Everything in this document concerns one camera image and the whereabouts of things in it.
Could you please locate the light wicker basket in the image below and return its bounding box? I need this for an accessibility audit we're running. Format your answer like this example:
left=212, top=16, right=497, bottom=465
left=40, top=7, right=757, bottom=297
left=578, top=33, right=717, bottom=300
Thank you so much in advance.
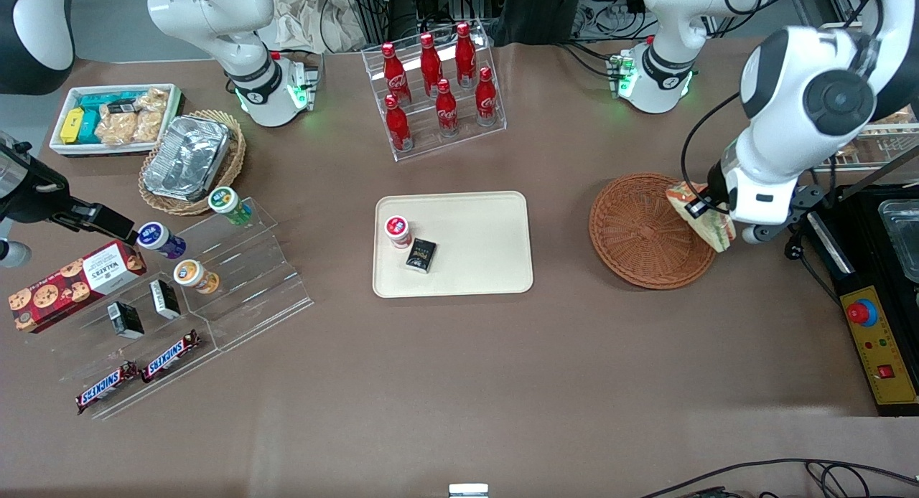
left=139, top=109, right=247, bottom=217

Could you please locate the metal wire basket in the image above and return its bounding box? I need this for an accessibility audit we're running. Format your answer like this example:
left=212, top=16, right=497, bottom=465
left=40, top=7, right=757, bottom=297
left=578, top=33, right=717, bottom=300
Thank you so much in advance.
left=840, top=103, right=919, bottom=172

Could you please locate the orange lid yogurt bottle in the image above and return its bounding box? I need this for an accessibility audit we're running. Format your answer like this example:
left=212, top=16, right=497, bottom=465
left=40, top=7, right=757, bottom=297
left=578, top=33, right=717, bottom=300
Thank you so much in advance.
left=173, top=259, right=220, bottom=295

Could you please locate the clear acrylic stepped shelf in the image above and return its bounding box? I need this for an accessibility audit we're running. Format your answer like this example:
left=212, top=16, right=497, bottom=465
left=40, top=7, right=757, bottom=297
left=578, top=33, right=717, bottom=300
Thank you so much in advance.
left=50, top=197, right=314, bottom=421

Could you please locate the green lit base connector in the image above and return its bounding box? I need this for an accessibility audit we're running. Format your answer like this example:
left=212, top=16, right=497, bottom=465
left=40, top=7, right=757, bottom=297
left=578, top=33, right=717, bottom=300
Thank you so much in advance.
left=286, top=57, right=320, bottom=111
left=607, top=52, right=636, bottom=98

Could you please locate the clear acrylic bottle rack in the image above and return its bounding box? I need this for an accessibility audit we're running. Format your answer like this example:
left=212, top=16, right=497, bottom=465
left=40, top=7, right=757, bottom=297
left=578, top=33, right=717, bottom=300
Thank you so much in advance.
left=361, top=19, right=508, bottom=161

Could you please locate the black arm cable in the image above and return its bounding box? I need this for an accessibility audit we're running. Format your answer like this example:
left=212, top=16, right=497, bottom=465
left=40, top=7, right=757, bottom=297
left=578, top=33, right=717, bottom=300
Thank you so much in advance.
left=681, top=93, right=744, bottom=197

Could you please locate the purple lid yogurt bottle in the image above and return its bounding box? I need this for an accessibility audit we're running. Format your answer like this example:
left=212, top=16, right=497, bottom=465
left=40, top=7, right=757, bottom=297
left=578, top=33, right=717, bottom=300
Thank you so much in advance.
left=136, top=222, right=187, bottom=260

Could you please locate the red white yogurt bottle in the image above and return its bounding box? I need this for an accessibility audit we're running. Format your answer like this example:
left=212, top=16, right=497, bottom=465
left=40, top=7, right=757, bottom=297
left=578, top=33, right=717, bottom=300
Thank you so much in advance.
left=384, top=215, right=414, bottom=250

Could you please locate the green lid yogurt bottle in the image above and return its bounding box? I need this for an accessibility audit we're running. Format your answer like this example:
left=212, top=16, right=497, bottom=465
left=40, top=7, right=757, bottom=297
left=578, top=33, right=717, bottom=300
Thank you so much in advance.
left=208, top=187, right=253, bottom=226

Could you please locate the cream plastic tray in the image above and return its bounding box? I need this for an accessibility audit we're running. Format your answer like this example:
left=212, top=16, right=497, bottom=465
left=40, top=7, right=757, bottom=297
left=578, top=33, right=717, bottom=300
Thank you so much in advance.
left=372, top=191, right=534, bottom=299

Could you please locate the clear plastic container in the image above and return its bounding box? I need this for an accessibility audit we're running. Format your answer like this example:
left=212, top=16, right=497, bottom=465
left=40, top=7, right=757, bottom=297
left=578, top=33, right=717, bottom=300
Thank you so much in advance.
left=877, top=199, right=919, bottom=283

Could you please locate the beige cloth bag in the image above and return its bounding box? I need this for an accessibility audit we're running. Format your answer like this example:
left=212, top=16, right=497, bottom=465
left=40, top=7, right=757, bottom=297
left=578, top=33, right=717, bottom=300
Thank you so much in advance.
left=271, top=0, right=368, bottom=54

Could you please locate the red Walkers shortbread box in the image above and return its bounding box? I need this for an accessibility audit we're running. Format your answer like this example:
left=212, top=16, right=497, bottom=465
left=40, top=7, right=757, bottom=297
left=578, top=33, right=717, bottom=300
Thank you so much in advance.
left=9, top=240, right=148, bottom=334

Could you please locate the triangle sandwich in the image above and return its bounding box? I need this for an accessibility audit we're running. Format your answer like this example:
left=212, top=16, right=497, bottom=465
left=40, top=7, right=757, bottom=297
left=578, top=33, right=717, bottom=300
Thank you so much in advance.
left=666, top=182, right=737, bottom=253

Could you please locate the yellow control panel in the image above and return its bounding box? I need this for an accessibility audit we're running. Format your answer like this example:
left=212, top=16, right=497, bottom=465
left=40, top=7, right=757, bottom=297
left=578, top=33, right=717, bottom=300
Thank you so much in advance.
left=839, top=286, right=919, bottom=407

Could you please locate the white plastic bin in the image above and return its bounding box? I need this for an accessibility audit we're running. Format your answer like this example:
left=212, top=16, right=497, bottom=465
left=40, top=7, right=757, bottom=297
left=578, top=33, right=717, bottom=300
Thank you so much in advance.
left=49, top=83, right=184, bottom=158

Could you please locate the black power cable with plug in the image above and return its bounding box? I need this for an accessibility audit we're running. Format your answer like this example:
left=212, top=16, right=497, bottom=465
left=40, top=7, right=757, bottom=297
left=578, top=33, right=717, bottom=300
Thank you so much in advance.
left=784, top=225, right=844, bottom=305

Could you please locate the silver foil tray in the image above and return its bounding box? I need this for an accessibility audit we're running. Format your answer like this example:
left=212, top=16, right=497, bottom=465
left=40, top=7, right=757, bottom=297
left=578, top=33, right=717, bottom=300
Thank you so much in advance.
left=142, top=116, right=232, bottom=202

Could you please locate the black cable bundle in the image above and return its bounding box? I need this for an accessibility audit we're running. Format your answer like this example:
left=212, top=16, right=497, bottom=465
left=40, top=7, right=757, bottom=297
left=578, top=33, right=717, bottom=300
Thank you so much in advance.
left=574, top=0, right=654, bottom=43

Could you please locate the yellow snack pack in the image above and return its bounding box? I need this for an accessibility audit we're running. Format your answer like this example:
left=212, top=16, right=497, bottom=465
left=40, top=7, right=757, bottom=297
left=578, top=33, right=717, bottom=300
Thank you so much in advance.
left=60, top=108, right=85, bottom=145

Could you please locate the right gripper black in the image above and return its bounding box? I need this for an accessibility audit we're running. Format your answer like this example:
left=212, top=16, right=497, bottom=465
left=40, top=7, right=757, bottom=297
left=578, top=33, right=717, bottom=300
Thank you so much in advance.
left=0, top=145, right=139, bottom=245

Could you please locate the black machine base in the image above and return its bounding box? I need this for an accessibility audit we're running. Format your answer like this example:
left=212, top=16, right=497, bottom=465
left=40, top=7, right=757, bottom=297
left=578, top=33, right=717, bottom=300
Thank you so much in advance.
left=804, top=184, right=919, bottom=418

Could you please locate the Snickers chocolate bar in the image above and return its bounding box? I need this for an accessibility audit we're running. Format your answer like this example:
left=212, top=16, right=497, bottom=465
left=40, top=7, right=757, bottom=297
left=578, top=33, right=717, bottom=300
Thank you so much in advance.
left=141, top=329, right=201, bottom=383
left=75, top=362, right=139, bottom=415

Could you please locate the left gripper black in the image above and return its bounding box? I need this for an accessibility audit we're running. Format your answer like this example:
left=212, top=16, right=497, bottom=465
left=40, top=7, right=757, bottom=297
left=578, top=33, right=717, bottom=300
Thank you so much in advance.
left=684, top=159, right=734, bottom=220

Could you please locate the black tissue pack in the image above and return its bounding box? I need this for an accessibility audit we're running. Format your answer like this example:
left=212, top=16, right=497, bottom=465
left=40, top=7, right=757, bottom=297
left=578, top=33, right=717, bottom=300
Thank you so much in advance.
left=405, top=238, right=438, bottom=274

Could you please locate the brown wicker basket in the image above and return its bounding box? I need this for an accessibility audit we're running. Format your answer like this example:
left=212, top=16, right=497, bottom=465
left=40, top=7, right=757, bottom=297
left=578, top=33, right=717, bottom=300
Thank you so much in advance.
left=589, top=172, right=719, bottom=291

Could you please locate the small black carton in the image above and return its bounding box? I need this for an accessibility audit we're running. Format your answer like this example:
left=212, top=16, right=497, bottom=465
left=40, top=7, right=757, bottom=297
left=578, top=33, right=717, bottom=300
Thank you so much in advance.
left=107, top=301, right=145, bottom=339
left=149, top=279, right=182, bottom=320

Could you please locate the black metal rod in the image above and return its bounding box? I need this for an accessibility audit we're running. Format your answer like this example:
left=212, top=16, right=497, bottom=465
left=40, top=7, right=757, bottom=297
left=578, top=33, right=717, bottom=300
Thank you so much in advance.
left=839, top=148, right=919, bottom=201

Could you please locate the red cola bottle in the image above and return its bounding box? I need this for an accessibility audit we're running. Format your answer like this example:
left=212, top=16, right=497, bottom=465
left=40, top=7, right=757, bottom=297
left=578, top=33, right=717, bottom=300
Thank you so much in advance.
left=384, top=94, right=414, bottom=153
left=381, top=42, right=412, bottom=105
left=419, top=32, right=444, bottom=97
left=455, top=22, right=477, bottom=88
left=435, top=78, right=460, bottom=137
left=475, top=67, right=499, bottom=127

